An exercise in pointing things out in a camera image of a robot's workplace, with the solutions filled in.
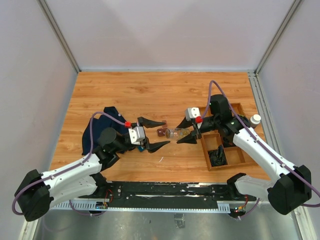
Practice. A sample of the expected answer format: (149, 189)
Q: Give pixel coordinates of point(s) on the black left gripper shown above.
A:
(153, 147)

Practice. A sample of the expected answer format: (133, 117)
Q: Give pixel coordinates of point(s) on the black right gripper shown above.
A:
(190, 137)

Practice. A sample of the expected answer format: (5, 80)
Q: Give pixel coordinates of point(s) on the clear pill bottle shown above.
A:
(176, 133)

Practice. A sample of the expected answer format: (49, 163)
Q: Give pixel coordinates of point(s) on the red pill organizer box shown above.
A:
(161, 132)

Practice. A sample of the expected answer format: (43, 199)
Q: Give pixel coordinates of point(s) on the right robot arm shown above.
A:
(289, 186)

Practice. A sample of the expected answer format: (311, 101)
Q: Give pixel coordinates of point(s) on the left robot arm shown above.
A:
(39, 192)

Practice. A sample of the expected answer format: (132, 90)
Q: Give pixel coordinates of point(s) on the teal pill organizer box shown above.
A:
(140, 148)

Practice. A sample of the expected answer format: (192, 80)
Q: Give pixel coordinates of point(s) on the wooden compartment tray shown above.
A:
(235, 157)

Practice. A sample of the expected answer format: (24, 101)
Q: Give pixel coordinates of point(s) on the dark navy cloth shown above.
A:
(99, 124)

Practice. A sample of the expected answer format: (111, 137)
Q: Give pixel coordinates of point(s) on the white pill bottle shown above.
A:
(255, 120)

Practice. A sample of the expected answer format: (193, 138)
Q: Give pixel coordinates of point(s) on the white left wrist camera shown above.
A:
(137, 135)

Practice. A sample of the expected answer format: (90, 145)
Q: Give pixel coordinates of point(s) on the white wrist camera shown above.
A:
(192, 113)
(137, 135)

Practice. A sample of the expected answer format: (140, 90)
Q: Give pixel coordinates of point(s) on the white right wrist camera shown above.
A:
(192, 113)

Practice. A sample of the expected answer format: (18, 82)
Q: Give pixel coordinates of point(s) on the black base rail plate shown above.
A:
(161, 196)

